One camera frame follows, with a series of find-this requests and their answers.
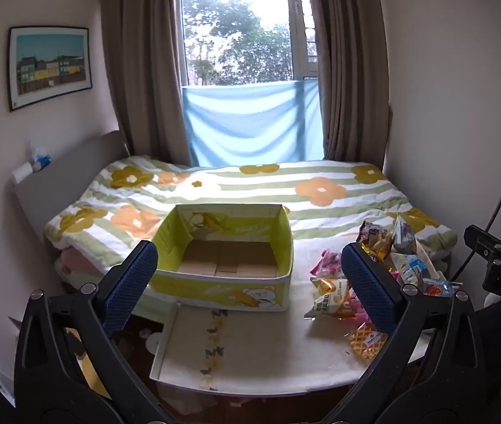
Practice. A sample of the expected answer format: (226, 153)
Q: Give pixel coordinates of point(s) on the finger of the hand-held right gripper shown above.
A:
(480, 235)

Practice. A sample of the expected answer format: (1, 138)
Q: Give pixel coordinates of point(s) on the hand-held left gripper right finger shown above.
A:
(367, 289)

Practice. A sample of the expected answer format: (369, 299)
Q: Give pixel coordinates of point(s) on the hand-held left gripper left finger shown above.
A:
(131, 282)

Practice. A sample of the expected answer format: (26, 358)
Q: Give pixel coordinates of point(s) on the orange white chip packet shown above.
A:
(330, 296)

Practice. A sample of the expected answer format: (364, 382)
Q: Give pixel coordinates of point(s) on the pink snack packet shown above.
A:
(327, 265)

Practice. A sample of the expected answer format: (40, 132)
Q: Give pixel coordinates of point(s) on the blue white snack packet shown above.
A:
(411, 269)

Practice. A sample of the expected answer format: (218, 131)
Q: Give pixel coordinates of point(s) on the brown gold snack packet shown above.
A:
(376, 240)

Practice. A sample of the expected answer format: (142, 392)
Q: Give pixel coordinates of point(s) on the round waffle packet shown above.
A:
(365, 344)

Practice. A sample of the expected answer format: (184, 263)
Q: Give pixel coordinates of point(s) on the tall white snack packet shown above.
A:
(403, 234)

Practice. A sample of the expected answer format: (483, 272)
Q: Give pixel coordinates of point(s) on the small red snack packet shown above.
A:
(438, 289)

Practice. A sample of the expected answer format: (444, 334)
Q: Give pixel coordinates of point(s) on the yellow-green storage box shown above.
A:
(224, 282)

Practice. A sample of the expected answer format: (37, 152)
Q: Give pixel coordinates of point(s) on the pink folded blanket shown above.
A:
(78, 263)

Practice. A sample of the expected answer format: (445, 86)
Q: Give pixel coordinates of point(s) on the yellow floor object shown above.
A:
(87, 362)

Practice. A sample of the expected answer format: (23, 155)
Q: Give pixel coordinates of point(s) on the cream floral tablecloth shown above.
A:
(268, 349)

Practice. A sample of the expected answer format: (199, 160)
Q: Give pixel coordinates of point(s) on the grey headboard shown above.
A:
(56, 185)

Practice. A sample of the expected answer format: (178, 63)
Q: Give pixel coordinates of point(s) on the blue tissue pack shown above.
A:
(40, 159)

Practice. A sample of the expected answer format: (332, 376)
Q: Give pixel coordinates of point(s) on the green striped floral blanket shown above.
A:
(250, 185)

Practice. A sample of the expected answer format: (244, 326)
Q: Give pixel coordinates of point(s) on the white paper roll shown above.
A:
(22, 172)

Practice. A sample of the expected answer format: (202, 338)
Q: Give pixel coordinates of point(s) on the light blue cloth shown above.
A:
(250, 123)

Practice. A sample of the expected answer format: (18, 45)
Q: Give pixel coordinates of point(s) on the brown curtain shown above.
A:
(352, 75)
(144, 66)

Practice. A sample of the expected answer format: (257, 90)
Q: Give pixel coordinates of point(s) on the framed houses picture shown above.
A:
(49, 66)

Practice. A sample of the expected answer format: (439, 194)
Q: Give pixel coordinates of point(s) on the window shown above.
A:
(237, 31)

